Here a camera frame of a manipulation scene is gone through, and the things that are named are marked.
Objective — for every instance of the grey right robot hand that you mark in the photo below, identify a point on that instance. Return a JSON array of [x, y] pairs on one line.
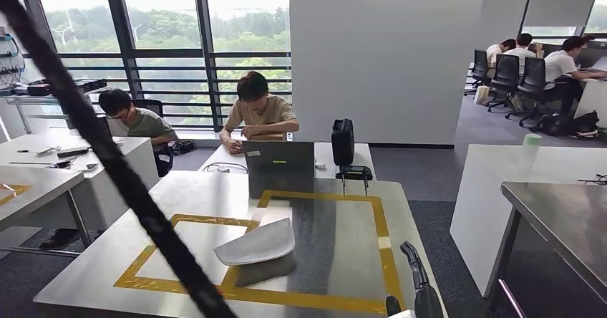
[[427, 301]]

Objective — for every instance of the white plastic car part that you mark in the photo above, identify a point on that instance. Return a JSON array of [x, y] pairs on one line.
[[261, 244]]

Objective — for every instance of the stainless steel workbench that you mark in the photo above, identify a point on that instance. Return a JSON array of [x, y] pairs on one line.
[[341, 259]]

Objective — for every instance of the white panel desk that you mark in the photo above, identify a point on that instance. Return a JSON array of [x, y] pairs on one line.
[[322, 152], [137, 164], [479, 211]]

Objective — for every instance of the black device on stand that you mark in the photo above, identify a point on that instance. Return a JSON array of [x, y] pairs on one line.
[[354, 172]]

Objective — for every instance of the stainless steel table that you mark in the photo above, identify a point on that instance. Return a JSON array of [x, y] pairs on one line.
[[42, 188], [569, 221]]

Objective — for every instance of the black upright case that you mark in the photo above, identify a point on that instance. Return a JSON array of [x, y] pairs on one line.
[[343, 142]]

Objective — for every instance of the white cup green lid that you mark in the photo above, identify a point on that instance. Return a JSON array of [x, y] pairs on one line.
[[531, 150]]

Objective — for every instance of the grey laptop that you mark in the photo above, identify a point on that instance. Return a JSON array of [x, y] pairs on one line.
[[280, 169]]

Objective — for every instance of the beige bag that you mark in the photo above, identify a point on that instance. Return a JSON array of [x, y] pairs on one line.
[[482, 95]]

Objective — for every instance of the black duffel bag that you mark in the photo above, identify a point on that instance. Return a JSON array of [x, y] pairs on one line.
[[550, 125]]

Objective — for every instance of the brown flat box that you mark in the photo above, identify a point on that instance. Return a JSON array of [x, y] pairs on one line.
[[268, 137]]

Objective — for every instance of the black backpack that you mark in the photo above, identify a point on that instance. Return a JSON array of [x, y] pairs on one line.
[[584, 125]]

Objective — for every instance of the black office chair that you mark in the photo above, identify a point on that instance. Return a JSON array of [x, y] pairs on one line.
[[533, 81], [163, 159], [480, 69], [505, 76]]

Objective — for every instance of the person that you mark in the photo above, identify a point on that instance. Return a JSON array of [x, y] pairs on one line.
[[495, 55], [265, 112], [147, 123], [559, 66], [588, 39], [521, 52]]

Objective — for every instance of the white office desk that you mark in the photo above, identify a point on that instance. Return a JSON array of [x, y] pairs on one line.
[[593, 100]]

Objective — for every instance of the yellow tape square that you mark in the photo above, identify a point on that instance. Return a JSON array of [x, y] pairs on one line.
[[14, 192], [142, 282]]

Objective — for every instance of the black window railing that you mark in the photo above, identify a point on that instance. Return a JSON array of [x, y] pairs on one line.
[[204, 55]]

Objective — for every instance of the small grey box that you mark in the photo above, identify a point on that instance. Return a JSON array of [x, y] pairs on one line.
[[90, 167]]

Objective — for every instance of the black shoe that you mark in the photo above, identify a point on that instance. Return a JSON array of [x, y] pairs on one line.
[[59, 239]]

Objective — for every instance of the black power bank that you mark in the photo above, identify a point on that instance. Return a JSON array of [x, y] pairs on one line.
[[72, 152]]

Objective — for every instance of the black battery box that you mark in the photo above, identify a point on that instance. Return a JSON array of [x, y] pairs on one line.
[[85, 86], [99, 84], [39, 90]]

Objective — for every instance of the white metal side table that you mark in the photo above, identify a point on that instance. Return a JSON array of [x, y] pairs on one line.
[[28, 101]]

